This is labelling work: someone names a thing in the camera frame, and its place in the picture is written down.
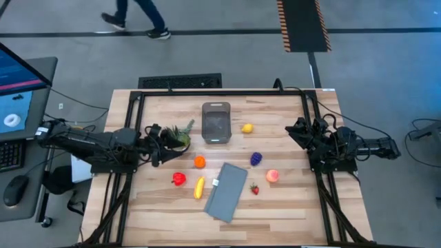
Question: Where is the pink toy peach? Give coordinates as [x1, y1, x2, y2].
[265, 169, 280, 184]

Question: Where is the long black arm cable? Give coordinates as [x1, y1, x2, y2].
[274, 77, 393, 139]

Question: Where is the grey translucent tupperware container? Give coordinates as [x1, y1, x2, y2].
[201, 101, 232, 145]

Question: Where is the succulent plant in black pot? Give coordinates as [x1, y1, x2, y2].
[161, 118, 196, 154]

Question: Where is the thin black monitor cable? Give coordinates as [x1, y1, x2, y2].
[44, 110, 110, 125]
[50, 87, 110, 111]

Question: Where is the black bag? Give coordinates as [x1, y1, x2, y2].
[43, 165, 75, 196]

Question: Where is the magenta toy fruit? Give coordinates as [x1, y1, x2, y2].
[171, 172, 187, 187]

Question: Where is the black computer mouse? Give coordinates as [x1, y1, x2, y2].
[2, 174, 30, 207]

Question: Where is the black mat with striped edges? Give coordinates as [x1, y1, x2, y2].
[276, 0, 332, 53]

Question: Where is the yellow toy banana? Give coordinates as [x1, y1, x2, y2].
[193, 176, 207, 200]

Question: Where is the computer monitor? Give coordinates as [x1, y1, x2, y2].
[0, 43, 53, 136]

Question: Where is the grey equipment leg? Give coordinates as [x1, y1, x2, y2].
[409, 121, 441, 141]

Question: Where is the black keyboard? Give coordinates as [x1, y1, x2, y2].
[0, 139, 25, 173]

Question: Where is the black floor cable loop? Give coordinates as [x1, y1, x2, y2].
[404, 118, 441, 169]

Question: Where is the grey folded towel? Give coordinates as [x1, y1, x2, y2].
[203, 162, 249, 224]

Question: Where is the person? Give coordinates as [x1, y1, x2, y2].
[101, 0, 172, 41]

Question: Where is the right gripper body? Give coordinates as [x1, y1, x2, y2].
[299, 116, 330, 152]

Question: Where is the grey desk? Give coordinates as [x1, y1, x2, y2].
[0, 56, 59, 223]

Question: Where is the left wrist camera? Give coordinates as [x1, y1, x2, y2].
[148, 123, 163, 138]

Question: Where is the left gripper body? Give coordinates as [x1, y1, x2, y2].
[136, 136, 163, 169]

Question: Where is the black floor vent grille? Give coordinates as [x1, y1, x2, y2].
[138, 72, 223, 90]

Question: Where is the black metal table frame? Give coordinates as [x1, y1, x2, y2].
[77, 87, 376, 248]

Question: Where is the white box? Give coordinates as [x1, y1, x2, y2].
[70, 154, 94, 183]

